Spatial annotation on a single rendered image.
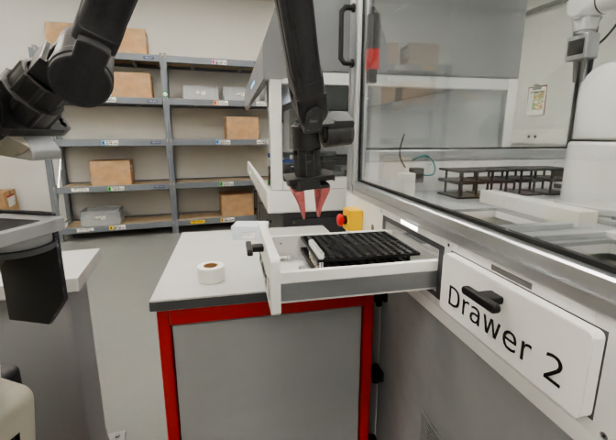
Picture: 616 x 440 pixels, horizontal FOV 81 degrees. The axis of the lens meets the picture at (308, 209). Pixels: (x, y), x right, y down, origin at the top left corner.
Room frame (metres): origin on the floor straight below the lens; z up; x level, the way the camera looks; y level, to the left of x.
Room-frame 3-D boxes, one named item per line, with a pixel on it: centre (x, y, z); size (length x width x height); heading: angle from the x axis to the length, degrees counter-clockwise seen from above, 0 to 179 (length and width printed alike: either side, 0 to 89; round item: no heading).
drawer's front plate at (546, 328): (0.50, -0.29, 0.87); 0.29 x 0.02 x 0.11; 12
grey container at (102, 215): (4.07, 2.38, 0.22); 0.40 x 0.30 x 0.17; 109
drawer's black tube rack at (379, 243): (0.78, -0.11, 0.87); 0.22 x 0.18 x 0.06; 102
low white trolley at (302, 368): (1.15, 0.15, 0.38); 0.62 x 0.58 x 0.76; 12
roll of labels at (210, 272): (0.91, 0.26, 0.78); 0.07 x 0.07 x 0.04
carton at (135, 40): (4.22, 1.98, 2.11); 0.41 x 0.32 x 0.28; 109
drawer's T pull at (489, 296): (0.50, -0.27, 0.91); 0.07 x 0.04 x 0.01; 12
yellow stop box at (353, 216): (1.13, -0.14, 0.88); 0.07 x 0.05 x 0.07; 12
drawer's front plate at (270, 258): (0.74, 0.09, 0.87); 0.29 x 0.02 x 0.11; 12
